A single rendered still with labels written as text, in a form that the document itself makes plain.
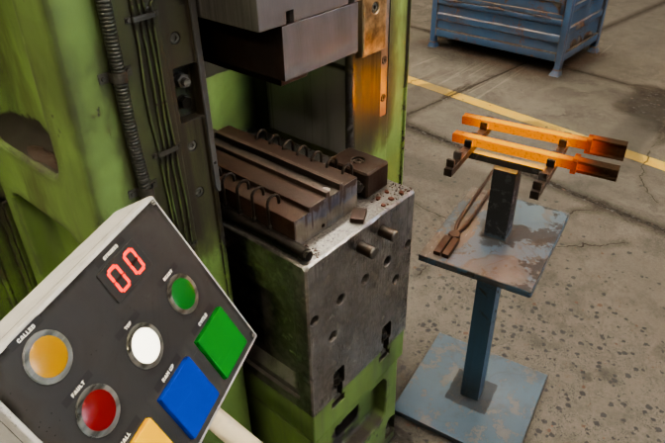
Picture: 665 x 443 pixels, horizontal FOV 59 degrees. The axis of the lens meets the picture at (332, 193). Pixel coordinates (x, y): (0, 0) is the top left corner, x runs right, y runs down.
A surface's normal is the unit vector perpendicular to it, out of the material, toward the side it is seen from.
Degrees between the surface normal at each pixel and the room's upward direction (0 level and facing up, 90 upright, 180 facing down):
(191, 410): 60
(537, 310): 0
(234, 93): 90
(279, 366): 42
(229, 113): 90
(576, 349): 0
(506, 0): 89
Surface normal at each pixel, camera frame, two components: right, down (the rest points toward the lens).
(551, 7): -0.66, 0.40
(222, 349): 0.83, -0.31
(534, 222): -0.02, -0.85
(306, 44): 0.76, 0.33
